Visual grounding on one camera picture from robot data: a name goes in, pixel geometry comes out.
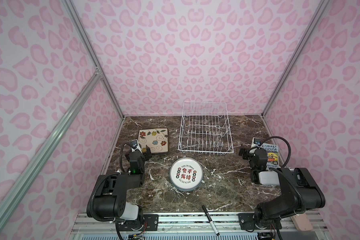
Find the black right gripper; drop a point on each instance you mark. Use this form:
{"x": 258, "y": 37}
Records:
{"x": 246, "y": 153}

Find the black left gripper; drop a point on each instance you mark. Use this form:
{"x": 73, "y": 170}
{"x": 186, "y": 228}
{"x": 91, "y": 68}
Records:
{"x": 147, "y": 154}

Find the white round plate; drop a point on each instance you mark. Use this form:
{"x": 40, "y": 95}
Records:
{"x": 186, "y": 174}

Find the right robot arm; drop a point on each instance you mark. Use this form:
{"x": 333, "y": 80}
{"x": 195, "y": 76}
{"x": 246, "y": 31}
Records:
{"x": 299, "y": 190}

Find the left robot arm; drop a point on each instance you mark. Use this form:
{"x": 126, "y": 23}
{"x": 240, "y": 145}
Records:
{"x": 108, "y": 201}

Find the The 143-Storey Treehouse book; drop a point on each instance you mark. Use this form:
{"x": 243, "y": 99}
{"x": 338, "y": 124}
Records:
{"x": 272, "y": 155}

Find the black marker pen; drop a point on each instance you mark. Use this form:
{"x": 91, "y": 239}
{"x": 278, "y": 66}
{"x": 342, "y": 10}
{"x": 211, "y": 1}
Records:
{"x": 210, "y": 220}

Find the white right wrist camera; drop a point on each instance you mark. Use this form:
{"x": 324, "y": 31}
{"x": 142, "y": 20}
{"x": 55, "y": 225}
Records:
{"x": 255, "y": 145}

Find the white wire dish rack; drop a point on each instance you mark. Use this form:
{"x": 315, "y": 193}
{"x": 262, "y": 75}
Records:
{"x": 205, "y": 128}

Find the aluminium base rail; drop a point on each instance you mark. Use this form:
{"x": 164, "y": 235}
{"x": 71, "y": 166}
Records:
{"x": 195, "y": 226}

